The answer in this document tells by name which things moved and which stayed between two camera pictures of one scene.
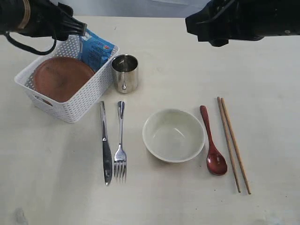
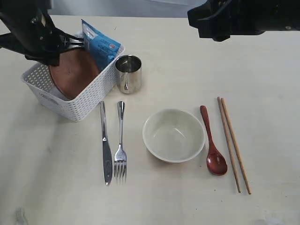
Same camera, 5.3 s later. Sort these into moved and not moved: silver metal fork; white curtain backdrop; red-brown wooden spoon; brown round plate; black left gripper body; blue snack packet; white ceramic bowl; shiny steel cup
Moved: blue snack packet; black left gripper body; shiny steel cup; brown round plate
Not moved: red-brown wooden spoon; silver metal fork; white ceramic bowl; white curtain backdrop
